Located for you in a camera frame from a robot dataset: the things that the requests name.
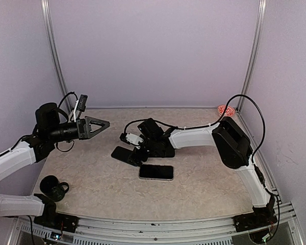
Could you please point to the black phone with purple edge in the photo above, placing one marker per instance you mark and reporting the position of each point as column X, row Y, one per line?
column 121, row 154

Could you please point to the aluminium frame post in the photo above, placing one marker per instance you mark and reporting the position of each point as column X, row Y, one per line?
column 255, row 46
column 48, row 23

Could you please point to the left aluminium frame post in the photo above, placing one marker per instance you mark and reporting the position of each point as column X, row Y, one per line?
column 48, row 23

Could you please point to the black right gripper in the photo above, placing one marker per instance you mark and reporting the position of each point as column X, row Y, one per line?
column 135, row 161

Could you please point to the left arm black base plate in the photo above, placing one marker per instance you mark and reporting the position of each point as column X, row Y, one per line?
column 62, row 222

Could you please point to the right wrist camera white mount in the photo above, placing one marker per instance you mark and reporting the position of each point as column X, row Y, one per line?
column 131, row 139

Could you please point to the right aluminium frame post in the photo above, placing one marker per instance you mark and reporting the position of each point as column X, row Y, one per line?
column 255, row 46

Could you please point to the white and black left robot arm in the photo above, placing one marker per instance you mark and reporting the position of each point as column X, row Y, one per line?
column 31, row 149

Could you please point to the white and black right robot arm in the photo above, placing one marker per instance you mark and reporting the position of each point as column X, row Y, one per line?
column 232, row 144

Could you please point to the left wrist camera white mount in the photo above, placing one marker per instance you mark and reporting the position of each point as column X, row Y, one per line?
column 79, row 108

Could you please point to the red patterned small bowl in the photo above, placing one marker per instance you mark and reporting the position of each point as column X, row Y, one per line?
column 226, row 110

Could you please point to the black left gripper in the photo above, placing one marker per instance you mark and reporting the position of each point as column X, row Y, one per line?
column 82, row 135

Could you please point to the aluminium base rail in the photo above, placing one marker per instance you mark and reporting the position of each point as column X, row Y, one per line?
column 215, row 230

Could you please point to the black mug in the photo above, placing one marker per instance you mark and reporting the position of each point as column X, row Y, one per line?
column 53, row 188

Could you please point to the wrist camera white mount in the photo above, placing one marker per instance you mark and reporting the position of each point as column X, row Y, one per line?
column 79, row 108
column 131, row 139

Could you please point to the black smartphone with teal edge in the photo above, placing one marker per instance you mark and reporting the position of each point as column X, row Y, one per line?
column 161, row 151

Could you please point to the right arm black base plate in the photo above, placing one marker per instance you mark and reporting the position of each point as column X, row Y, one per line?
column 249, row 221

